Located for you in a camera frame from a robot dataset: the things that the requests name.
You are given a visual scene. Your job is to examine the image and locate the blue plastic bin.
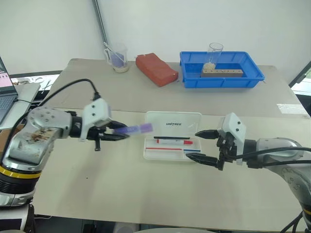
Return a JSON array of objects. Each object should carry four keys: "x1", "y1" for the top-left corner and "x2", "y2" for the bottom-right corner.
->
[{"x1": 179, "y1": 50, "x2": 266, "y2": 89}]

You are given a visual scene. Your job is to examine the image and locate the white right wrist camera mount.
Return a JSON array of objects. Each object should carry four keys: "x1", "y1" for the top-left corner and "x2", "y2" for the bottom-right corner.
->
[{"x1": 217, "y1": 112, "x2": 247, "y2": 166}]

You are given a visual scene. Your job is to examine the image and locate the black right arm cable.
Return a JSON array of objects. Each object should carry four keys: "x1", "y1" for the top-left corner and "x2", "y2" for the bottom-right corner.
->
[{"x1": 232, "y1": 146, "x2": 311, "y2": 168}]

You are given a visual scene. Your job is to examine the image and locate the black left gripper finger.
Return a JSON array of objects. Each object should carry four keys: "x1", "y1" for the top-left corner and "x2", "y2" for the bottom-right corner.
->
[
  {"x1": 108, "y1": 120, "x2": 128, "y2": 130},
  {"x1": 103, "y1": 133, "x2": 131, "y2": 142}
]

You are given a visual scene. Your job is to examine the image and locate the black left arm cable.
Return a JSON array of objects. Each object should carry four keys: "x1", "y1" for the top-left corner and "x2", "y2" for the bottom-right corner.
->
[{"x1": 8, "y1": 79, "x2": 102, "y2": 149}]

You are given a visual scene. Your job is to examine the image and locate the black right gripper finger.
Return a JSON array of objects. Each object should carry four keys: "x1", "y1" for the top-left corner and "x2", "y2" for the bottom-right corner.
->
[
  {"x1": 185, "y1": 152, "x2": 220, "y2": 168},
  {"x1": 194, "y1": 130, "x2": 220, "y2": 140}
]

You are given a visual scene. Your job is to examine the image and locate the metal tweezers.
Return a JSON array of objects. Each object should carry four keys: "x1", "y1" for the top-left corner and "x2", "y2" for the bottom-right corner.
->
[{"x1": 39, "y1": 80, "x2": 53, "y2": 94}]

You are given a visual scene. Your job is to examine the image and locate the metal pole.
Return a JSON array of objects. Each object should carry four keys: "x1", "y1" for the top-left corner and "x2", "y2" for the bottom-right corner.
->
[{"x1": 92, "y1": 0, "x2": 110, "y2": 50}]

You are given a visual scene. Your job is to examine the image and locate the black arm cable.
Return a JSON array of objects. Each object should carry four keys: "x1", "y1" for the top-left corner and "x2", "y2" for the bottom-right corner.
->
[
  {"x1": 8, "y1": 79, "x2": 102, "y2": 149},
  {"x1": 232, "y1": 146, "x2": 311, "y2": 168}
]

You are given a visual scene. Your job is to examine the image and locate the wooden block with holes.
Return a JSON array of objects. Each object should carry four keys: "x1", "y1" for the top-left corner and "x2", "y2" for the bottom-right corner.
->
[{"x1": 201, "y1": 68, "x2": 244, "y2": 79}]

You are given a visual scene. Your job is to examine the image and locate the clear test tube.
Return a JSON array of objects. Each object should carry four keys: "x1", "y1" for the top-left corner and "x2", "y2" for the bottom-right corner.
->
[{"x1": 203, "y1": 42, "x2": 224, "y2": 72}]

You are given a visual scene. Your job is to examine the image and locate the red brick-shaped bag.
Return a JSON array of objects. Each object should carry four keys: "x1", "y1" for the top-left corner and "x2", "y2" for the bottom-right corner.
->
[{"x1": 135, "y1": 52, "x2": 179, "y2": 88}]

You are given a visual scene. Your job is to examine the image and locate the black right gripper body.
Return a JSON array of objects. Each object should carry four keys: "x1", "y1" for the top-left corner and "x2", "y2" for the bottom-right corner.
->
[{"x1": 215, "y1": 132, "x2": 238, "y2": 171}]

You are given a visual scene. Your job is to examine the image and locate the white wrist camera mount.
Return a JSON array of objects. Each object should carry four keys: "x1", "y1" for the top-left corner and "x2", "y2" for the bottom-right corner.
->
[
  {"x1": 217, "y1": 112, "x2": 247, "y2": 166},
  {"x1": 79, "y1": 98, "x2": 113, "y2": 142}
]

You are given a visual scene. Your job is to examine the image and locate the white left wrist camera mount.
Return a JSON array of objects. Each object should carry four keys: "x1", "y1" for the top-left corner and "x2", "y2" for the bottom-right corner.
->
[{"x1": 79, "y1": 98, "x2": 113, "y2": 142}]

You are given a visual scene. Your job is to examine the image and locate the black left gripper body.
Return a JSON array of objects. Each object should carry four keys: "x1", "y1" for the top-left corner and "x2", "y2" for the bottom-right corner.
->
[{"x1": 86, "y1": 120, "x2": 115, "y2": 151}]

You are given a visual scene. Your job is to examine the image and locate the black laptop cable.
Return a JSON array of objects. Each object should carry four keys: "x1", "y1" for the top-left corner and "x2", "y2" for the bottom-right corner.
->
[{"x1": 14, "y1": 98, "x2": 41, "y2": 107}]

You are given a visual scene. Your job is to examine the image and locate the purple marker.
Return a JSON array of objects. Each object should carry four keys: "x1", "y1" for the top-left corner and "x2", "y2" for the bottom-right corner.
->
[{"x1": 113, "y1": 123, "x2": 154, "y2": 134}]

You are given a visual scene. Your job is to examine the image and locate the glass beaker with purple scoop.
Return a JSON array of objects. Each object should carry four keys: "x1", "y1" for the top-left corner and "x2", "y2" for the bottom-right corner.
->
[{"x1": 104, "y1": 42, "x2": 130, "y2": 73}]

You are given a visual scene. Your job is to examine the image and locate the grey laptop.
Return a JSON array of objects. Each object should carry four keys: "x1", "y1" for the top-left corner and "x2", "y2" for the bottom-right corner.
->
[{"x1": 0, "y1": 55, "x2": 19, "y2": 125}]

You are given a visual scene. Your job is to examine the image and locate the red capped white marker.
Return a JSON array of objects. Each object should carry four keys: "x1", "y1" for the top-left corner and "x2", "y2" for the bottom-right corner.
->
[{"x1": 153, "y1": 136, "x2": 194, "y2": 146}]

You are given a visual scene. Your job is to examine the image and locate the white pencil case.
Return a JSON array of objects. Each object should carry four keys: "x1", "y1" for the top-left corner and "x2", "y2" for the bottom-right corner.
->
[{"x1": 143, "y1": 111, "x2": 204, "y2": 162}]

